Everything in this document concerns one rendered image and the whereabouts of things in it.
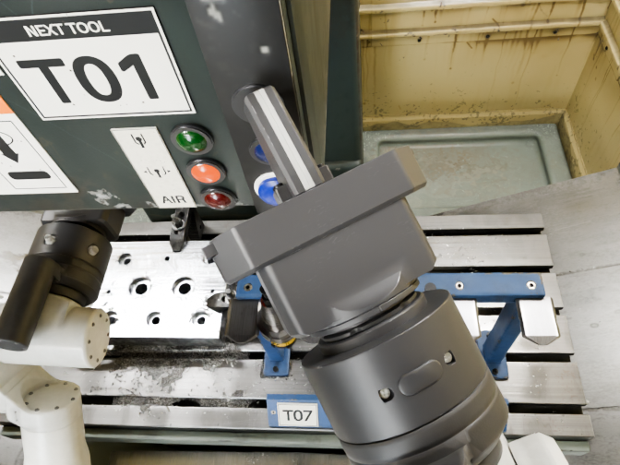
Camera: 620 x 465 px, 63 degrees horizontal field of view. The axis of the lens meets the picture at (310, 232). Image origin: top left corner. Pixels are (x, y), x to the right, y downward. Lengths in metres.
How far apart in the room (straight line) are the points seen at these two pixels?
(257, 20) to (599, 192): 1.29
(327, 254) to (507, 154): 1.61
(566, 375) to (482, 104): 0.96
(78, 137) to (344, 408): 0.24
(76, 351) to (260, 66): 0.40
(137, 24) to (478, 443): 0.26
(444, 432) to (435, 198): 1.46
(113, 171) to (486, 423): 0.28
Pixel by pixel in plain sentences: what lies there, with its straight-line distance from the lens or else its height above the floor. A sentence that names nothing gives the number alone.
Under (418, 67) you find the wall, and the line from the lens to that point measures 1.65.
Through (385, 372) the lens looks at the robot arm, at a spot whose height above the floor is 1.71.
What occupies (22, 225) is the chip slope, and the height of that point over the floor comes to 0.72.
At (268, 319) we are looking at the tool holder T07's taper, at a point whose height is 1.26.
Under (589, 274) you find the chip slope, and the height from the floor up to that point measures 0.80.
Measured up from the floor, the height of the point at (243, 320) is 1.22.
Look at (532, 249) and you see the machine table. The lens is 1.25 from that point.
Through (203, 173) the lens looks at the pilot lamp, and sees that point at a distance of 0.35.
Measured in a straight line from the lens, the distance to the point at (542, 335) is 0.81.
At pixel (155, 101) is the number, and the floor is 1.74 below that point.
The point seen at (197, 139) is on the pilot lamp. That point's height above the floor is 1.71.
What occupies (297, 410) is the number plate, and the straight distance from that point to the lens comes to 1.02.
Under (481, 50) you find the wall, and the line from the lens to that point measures 1.64.
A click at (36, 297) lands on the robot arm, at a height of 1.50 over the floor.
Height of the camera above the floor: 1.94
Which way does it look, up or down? 57 degrees down
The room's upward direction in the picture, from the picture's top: 11 degrees counter-clockwise
